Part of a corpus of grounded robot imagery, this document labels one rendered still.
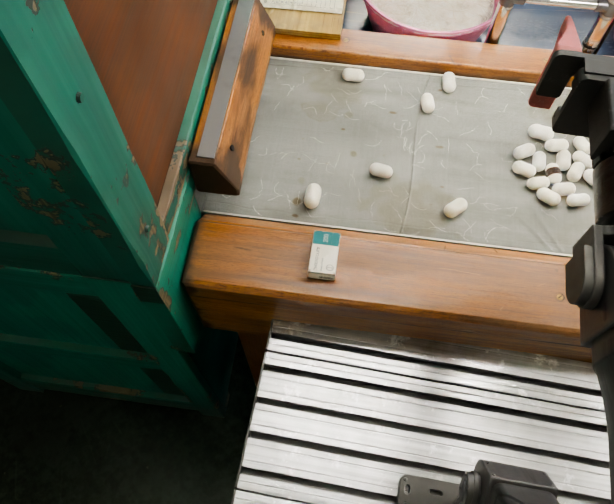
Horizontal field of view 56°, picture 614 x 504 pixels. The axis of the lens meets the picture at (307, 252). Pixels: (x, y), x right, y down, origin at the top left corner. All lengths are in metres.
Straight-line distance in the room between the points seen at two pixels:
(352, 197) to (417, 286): 0.17
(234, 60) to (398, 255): 0.34
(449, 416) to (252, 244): 0.34
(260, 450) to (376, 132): 0.48
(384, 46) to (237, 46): 0.26
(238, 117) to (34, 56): 0.42
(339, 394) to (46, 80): 0.54
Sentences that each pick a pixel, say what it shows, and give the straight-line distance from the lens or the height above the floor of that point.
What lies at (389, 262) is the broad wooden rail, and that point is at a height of 0.76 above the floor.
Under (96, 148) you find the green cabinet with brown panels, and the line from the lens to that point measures 0.49.
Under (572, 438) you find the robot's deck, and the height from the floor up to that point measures 0.67.
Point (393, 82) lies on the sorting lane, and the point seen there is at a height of 0.74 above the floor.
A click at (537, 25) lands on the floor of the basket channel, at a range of 1.22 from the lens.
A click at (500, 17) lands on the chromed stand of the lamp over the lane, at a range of 1.00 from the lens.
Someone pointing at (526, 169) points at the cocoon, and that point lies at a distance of 0.89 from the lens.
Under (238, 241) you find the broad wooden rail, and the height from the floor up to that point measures 0.76.
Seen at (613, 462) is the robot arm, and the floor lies 1.06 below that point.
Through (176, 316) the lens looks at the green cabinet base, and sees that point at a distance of 0.78.
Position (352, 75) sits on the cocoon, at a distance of 0.95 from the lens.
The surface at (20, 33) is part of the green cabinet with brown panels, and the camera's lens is 0.40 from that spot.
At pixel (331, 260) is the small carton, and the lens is 0.73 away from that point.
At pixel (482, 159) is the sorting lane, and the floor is 0.74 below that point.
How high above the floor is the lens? 1.45
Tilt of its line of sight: 64 degrees down
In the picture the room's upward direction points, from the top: straight up
